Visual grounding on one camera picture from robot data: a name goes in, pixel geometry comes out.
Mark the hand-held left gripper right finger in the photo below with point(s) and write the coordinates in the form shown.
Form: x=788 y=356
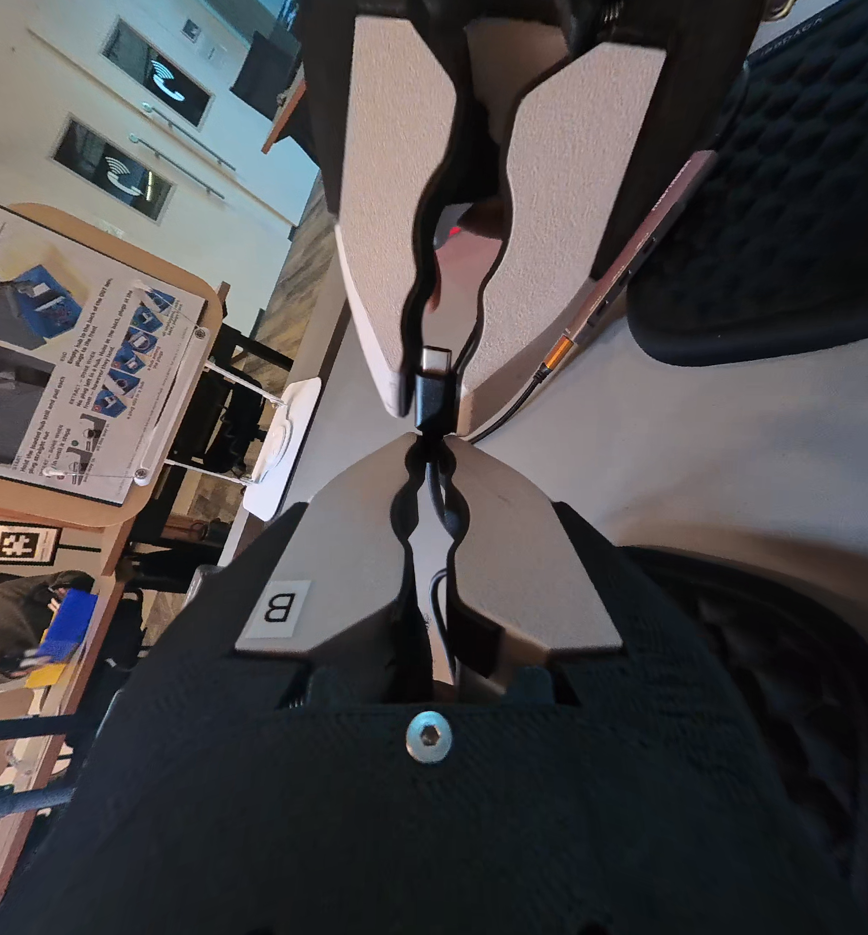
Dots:
x=536 y=577

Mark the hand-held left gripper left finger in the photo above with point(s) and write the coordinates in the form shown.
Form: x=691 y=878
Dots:
x=331 y=570

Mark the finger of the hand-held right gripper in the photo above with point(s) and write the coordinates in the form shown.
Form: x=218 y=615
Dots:
x=572 y=182
x=382 y=182

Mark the long grey multiport hub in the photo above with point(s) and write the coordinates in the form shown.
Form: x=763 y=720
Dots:
x=653 y=219

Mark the dark window with phone icon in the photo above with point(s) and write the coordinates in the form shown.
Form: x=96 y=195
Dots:
x=112 y=168
x=160 y=73

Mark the blue plastic bin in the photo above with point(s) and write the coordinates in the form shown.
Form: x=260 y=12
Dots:
x=68 y=621

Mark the wooden work table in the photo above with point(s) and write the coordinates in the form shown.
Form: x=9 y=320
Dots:
x=76 y=716

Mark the yellow plastic bin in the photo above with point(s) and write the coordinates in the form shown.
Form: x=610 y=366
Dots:
x=50 y=673

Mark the black mesh pad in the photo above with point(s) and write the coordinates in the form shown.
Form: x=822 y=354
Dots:
x=806 y=730

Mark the black framed marker sign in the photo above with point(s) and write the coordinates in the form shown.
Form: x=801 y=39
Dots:
x=17 y=544

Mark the instruction poster board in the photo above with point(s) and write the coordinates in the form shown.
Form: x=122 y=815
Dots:
x=76 y=350

